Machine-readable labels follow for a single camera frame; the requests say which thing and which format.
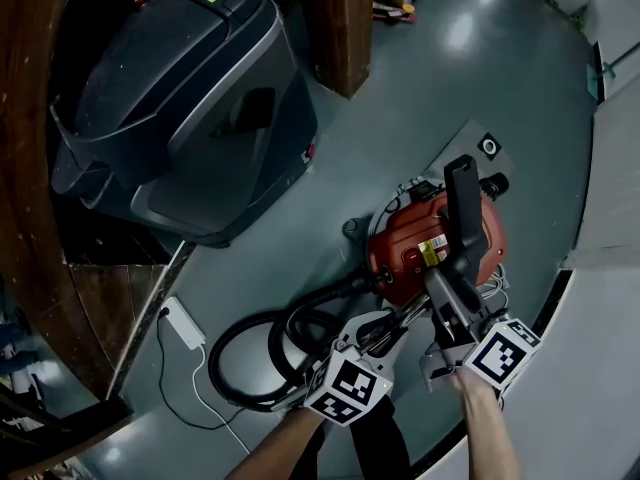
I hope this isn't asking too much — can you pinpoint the white power cable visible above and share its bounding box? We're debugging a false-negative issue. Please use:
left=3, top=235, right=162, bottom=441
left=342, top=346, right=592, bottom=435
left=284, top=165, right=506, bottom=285
left=192, top=345, right=252, bottom=455

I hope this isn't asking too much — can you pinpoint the red canister vacuum cleaner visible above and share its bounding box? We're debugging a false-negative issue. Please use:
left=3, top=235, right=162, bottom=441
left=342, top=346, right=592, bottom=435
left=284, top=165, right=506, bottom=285
left=343, top=167, right=512, bottom=305

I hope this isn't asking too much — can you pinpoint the teal-headed long-handled broom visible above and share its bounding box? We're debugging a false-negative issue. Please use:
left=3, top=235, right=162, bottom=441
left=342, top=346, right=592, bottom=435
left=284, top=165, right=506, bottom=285
left=584, top=41, right=640, bottom=105

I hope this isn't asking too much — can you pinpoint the person's right forearm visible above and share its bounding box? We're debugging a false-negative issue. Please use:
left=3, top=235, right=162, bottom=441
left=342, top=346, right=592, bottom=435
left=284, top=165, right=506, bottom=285
left=456, top=367, right=522, bottom=480

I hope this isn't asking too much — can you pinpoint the black power cable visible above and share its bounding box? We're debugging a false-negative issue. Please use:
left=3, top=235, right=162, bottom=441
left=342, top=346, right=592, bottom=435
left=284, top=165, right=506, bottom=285
left=156, top=311, right=237, bottom=430

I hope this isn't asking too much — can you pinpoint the wooden stair post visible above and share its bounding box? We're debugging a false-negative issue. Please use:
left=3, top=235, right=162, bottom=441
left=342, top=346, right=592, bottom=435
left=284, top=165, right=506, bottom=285
left=298, top=0, right=377, bottom=101

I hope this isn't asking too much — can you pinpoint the large grey floor scrubber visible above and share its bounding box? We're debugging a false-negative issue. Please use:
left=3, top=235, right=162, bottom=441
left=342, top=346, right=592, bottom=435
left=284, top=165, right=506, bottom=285
left=48, top=0, right=321, bottom=248

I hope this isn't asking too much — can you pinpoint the low wheeled trolley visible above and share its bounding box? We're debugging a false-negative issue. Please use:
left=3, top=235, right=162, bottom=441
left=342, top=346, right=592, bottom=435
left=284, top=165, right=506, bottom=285
left=372, top=0, right=420, bottom=26

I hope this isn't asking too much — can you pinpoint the gray wire bundle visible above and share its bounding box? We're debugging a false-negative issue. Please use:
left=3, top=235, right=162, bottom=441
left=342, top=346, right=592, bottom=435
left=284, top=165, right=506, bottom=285
left=481, top=262, right=515, bottom=310

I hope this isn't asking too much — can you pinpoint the person's left forearm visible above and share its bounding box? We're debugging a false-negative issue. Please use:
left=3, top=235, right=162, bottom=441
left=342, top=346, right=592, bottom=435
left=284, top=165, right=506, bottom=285
left=223, top=406, right=327, bottom=480

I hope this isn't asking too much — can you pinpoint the white power strip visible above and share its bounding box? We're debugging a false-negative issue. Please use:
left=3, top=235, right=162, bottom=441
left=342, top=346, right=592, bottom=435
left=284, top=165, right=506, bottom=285
left=159, top=295, right=208, bottom=352

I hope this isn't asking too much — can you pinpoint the wooden stair step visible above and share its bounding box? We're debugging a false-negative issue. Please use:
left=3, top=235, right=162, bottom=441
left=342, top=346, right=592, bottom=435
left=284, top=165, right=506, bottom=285
left=68, top=261, right=172, bottom=400

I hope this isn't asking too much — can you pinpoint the black vacuum floor nozzle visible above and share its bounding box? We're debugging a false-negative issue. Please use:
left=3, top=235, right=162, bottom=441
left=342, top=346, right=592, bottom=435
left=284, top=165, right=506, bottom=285
left=442, top=153, right=490, bottom=300

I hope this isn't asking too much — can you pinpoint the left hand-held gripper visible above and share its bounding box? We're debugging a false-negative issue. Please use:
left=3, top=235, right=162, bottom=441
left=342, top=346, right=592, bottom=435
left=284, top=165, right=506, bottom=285
left=303, top=309, right=414, bottom=427

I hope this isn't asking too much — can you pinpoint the person's black trouser leg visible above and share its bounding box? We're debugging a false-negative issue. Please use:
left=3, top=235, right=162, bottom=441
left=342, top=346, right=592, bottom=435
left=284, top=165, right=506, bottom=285
left=348, top=396, right=415, bottom=480

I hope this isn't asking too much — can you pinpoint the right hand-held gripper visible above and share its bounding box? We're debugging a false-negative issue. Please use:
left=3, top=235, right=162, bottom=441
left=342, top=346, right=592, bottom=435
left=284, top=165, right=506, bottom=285
left=419, top=269, right=543, bottom=394

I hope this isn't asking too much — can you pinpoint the black vacuum hose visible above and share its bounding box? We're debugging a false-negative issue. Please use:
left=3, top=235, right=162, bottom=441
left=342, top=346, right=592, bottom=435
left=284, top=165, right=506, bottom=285
left=207, top=272, right=382, bottom=413

